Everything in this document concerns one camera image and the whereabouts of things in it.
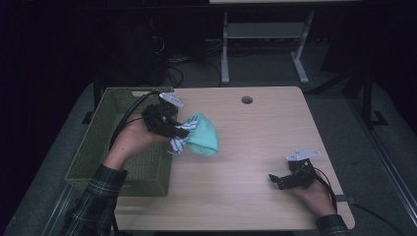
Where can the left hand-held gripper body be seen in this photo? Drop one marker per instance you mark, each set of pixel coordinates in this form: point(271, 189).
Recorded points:
point(159, 119)

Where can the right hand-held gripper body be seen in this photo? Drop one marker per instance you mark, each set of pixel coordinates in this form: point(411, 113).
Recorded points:
point(300, 172)

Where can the mint green shirt striped collar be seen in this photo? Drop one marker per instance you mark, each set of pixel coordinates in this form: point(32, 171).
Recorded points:
point(205, 136)

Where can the green woven basket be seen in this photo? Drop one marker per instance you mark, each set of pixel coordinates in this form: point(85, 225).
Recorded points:
point(147, 170)

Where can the person's right hand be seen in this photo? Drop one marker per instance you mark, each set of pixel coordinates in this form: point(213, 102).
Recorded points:
point(316, 198)

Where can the person's left hand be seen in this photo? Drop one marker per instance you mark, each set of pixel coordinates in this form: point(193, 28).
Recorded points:
point(131, 144)

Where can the black metal stand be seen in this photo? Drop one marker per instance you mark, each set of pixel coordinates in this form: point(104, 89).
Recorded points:
point(369, 98)

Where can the white metal stand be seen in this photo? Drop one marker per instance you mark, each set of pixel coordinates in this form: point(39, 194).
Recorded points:
point(262, 30)

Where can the aluminium floor rail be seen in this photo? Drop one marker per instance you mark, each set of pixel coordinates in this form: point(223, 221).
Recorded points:
point(383, 154)
point(55, 216)

